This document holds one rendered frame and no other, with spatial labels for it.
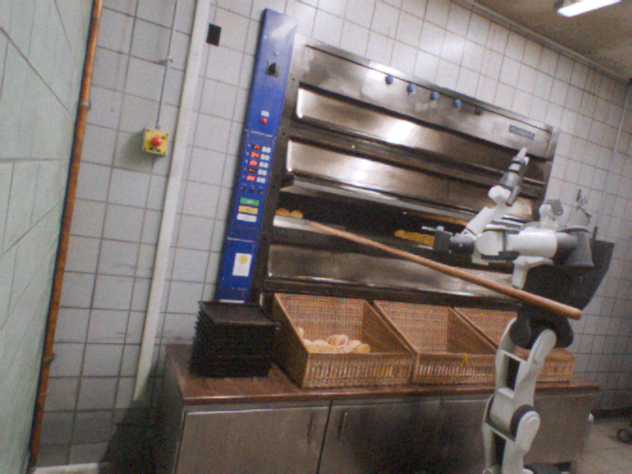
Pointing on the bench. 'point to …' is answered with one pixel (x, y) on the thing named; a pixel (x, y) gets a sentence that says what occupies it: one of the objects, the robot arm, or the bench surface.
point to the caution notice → (242, 264)
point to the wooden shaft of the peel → (464, 276)
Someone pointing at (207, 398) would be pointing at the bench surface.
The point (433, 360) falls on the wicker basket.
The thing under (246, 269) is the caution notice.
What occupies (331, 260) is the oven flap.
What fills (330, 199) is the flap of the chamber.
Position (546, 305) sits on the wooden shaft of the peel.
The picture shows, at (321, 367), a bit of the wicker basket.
